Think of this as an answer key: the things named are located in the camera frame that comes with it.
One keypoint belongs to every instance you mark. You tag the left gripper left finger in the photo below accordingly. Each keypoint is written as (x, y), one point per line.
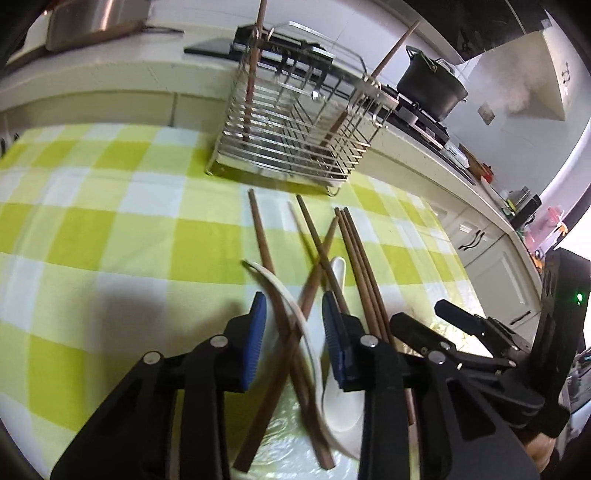
(166, 404)

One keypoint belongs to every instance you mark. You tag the yellow checkered tablecloth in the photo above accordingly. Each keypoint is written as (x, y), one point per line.
(69, 336)

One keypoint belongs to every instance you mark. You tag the red teapot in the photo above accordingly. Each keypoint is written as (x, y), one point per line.
(486, 173)

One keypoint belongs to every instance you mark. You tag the pink water bottle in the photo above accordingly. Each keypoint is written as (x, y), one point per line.
(544, 231)

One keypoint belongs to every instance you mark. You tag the black cooking pot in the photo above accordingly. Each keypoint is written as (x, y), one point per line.
(431, 85)

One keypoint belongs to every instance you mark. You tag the black gas stove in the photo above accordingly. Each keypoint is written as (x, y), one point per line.
(332, 74)

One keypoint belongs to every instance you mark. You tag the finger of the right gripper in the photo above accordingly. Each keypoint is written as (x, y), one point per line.
(497, 379)
(496, 337)

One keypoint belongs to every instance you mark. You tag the steel rice cooker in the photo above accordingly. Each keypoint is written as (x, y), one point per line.
(75, 24)

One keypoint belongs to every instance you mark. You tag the range hood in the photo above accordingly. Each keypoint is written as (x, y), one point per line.
(473, 27)

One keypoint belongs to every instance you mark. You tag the person right hand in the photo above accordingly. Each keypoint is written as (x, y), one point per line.
(540, 449)

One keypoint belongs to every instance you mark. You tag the black bottle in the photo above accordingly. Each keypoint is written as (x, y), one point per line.
(526, 212)

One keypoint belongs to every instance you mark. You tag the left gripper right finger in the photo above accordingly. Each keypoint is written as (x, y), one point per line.
(460, 435)

